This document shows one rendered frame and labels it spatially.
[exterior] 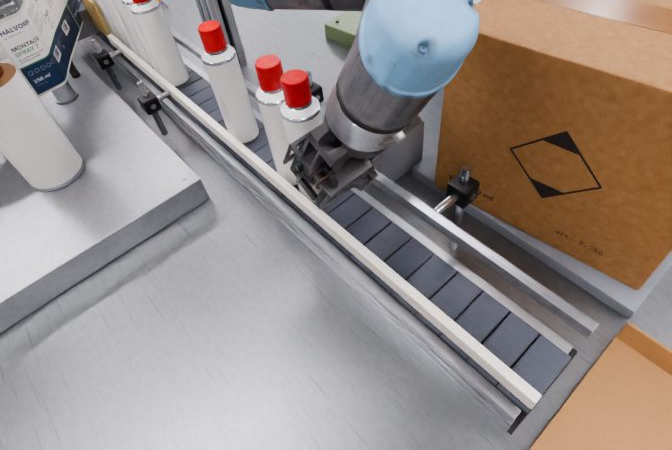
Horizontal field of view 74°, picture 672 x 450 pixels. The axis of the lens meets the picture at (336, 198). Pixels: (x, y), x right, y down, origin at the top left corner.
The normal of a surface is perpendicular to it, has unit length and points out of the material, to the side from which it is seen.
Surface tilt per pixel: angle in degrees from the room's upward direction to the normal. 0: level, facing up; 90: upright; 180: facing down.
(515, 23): 0
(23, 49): 90
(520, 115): 90
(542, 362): 0
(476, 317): 0
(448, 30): 29
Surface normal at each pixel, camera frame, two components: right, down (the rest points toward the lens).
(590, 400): -0.10, -0.66
